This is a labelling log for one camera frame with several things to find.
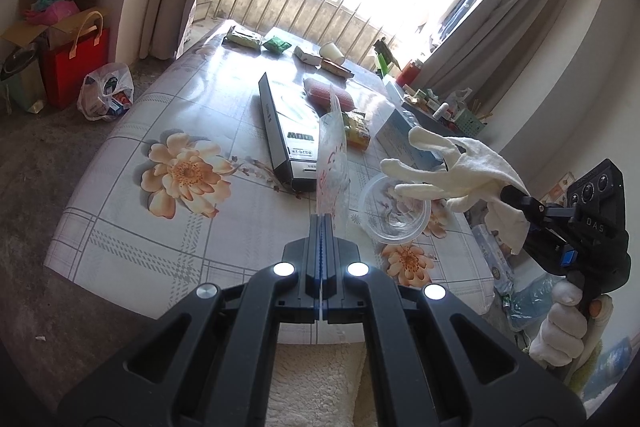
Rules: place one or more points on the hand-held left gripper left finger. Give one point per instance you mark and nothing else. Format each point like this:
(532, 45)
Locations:
(307, 267)

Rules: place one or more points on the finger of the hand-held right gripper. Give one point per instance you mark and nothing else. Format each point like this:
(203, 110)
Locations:
(520, 201)
(545, 247)

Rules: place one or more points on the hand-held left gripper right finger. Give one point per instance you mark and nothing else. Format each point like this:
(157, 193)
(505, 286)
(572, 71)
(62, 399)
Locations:
(331, 267)

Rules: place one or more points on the white glove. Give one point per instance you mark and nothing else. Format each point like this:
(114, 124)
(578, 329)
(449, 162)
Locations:
(475, 167)

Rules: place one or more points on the clear plastic bag red print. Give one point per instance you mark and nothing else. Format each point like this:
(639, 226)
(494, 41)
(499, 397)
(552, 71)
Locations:
(335, 167)

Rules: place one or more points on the long black box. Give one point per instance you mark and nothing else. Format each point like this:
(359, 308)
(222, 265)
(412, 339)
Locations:
(287, 132)

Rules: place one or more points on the blue and white box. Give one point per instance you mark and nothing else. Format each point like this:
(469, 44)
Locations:
(395, 137)

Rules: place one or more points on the person's right hand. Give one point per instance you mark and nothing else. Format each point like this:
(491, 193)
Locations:
(562, 332)

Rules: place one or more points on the tile patterned box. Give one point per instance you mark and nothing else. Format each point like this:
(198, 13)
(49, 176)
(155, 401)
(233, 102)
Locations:
(557, 194)

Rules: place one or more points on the wrapped tissue roll pack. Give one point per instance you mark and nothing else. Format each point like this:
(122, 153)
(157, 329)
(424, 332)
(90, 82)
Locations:
(492, 257)

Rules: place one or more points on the green plastic storage basket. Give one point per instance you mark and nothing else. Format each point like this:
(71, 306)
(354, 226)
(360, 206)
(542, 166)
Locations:
(467, 124)

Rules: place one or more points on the small white bottle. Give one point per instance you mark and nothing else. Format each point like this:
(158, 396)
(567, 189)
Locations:
(441, 112)

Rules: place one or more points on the yellow snack packet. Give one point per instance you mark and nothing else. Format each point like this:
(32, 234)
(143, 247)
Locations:
(357, 134)

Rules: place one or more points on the white foam box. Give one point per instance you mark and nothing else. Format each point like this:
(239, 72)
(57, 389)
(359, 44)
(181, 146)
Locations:
(394, 93)

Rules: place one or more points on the red thermos bottle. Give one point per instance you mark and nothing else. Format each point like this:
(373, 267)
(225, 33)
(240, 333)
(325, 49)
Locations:
(410, 74)

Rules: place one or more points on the pink sponge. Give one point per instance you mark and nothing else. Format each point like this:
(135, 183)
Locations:
(320, 89)

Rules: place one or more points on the beige right curtain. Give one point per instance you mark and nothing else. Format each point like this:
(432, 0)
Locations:
(500, 22)

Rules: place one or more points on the green and black tool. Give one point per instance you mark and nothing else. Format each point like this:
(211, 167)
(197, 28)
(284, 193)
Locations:
(384, 57)

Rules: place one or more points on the flat red yellow box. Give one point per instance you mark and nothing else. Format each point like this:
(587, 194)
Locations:
(337, 68)

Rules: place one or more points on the small white box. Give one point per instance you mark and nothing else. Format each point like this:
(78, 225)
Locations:
(306, 56)

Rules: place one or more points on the white paper cup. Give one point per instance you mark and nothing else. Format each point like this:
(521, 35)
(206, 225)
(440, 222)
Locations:
(332, 52)

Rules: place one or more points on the small green packet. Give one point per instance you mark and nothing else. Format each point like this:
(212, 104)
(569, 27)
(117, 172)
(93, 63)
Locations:
(276, 45)

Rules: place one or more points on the olive green packet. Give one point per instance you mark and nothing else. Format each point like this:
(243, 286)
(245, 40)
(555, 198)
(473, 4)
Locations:
(243, 38)

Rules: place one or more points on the white plastic bag with packets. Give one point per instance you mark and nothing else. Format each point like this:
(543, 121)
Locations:
(107, 92)

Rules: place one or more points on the red gift bag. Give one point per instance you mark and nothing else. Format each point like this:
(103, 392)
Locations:
(75, 67)

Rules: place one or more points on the teal paper bag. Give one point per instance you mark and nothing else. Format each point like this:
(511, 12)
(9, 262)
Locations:
(25, 82)

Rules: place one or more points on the pink plastic bag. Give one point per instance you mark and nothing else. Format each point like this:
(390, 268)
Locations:
(57, 9)

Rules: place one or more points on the cardboard box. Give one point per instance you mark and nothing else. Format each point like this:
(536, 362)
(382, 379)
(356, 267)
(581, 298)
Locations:
(30, 32)

